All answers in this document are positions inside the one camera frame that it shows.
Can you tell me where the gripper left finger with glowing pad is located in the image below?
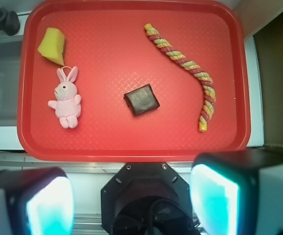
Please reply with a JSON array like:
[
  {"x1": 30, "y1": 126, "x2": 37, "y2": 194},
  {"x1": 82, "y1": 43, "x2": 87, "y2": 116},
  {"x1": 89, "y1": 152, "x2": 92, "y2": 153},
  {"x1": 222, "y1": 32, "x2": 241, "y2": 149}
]
[{"x1": 0, "y1": 167, "x2": 75, "y2": 235}]

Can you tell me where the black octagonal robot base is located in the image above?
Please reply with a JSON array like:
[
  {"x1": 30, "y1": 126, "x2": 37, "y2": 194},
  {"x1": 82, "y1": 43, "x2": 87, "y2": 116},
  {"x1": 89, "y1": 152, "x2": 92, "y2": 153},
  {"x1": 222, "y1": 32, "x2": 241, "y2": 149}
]
[{"x1": 100, "y1": 163, "x2": 200, "y2": 235}]

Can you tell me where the yellow sponge wedge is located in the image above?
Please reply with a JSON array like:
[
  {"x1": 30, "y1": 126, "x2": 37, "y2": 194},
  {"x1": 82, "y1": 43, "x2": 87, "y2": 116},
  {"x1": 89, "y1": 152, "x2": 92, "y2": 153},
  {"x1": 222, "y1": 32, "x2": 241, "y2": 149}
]
[{"x1": 37, "y1": 27, "x2": 66, "y2": 66}]

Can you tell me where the multicolored twisted rope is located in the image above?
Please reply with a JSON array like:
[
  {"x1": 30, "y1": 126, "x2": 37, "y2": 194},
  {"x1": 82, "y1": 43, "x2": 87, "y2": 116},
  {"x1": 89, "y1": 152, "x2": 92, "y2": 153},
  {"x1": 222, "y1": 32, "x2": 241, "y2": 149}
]
[{"x1": 144, "y1": 23, "x2": 216, "y2": 133}]

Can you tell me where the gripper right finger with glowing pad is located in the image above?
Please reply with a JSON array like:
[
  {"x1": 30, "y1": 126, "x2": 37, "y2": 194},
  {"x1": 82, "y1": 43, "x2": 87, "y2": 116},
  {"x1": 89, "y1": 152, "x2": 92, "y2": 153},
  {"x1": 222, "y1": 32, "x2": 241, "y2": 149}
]
[{"x1": 189, "y1": 149, "x2": 283, "y2": 235}]

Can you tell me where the pink plush bunny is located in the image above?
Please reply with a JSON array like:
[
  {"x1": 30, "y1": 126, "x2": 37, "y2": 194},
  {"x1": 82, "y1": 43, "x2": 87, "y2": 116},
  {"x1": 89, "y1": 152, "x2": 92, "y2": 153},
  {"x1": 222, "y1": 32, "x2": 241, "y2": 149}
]
[{"x1": 47, "y1": 66, "x2": 82, "y2": 129}]

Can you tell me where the red plastic tray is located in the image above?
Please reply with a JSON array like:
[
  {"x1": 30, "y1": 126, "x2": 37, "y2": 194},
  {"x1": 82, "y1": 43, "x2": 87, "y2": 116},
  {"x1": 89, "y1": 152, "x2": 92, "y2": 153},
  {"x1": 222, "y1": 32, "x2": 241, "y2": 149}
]
[{"x1": 17, "y1": 0, "x2": 251, "y2": 162}]

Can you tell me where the dark brown square pouch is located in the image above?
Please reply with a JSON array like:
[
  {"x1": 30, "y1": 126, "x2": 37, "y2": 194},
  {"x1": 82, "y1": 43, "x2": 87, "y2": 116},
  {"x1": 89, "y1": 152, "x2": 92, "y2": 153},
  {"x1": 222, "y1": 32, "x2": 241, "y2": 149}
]
[{"x1": 124, "y1": 84, "x2": 160, "y2": 116}]

